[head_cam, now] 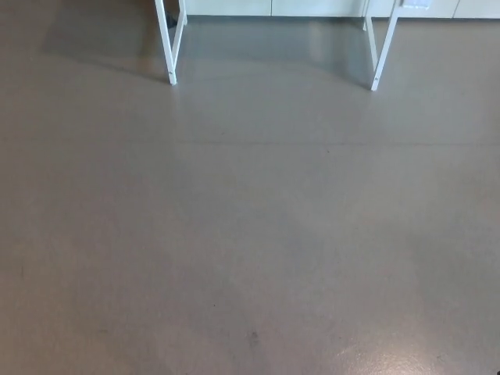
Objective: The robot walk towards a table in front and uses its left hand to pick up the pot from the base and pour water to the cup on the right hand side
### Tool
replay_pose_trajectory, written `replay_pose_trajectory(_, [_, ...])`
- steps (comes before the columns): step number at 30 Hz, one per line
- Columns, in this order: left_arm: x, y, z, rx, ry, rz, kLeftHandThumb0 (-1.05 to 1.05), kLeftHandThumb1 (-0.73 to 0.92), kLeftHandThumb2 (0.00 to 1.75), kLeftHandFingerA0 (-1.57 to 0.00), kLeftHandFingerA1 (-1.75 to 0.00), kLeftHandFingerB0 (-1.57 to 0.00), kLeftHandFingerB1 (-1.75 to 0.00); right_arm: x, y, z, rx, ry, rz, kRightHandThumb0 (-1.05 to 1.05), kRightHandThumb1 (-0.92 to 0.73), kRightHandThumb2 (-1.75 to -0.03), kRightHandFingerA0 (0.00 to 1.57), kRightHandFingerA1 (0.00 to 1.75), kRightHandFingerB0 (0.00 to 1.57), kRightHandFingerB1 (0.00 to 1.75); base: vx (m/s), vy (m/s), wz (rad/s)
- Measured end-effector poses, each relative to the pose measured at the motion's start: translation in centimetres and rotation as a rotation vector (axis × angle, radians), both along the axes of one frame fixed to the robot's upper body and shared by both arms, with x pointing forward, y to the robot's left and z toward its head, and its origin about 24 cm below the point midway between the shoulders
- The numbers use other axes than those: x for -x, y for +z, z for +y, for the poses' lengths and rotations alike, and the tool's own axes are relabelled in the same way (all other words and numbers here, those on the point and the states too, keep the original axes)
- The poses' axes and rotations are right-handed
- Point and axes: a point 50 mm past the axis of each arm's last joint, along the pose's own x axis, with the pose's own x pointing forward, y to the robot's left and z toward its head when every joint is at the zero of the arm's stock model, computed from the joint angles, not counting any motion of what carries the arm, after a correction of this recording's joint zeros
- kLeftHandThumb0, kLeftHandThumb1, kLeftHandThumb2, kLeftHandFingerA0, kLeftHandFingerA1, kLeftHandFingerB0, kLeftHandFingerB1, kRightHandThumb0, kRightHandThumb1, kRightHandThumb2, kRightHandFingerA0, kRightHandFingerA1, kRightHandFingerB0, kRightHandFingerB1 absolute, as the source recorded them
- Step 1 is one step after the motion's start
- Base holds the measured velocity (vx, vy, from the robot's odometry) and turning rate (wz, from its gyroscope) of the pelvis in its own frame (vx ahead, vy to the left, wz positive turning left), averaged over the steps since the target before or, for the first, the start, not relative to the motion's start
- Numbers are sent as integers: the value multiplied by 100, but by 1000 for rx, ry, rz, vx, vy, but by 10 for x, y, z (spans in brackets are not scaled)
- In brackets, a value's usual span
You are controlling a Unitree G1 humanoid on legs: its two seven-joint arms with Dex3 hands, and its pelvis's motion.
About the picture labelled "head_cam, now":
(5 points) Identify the white metal-frame table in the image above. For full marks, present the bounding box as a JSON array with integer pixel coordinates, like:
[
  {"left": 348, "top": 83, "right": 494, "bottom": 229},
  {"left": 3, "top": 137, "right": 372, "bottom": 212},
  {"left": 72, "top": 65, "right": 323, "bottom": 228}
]
[{"left": 154, "top": 0, "right": 402, "bottom": 91}]

